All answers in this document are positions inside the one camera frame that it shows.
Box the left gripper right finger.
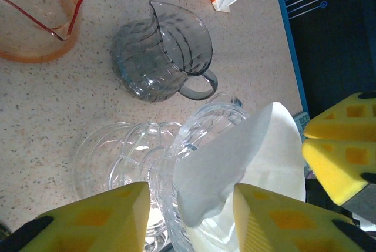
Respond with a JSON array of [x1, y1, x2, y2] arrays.
[[233, 183, 376, 252]]

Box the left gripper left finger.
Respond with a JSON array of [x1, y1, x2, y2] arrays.
[[0, 180, 151, 252]]

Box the clear glass coffee server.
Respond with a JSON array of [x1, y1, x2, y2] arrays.
[[72, 121, 183, 203]]

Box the clear glass coffee dripper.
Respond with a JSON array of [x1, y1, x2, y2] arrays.
[[146, 99, 253, 252]]

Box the white paper coffee filter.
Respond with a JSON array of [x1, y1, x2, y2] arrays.
[[173, 102, 307, 252]]

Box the smoky grey glass pitcher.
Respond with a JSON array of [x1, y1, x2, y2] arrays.
[[110, 0, 220, 103]]

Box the orange glass coffee server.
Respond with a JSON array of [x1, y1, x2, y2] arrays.
[[0, 0, 89, 64]]

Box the grey calculator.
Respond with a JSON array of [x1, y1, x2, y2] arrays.
[[292, 110, 311, 135]]

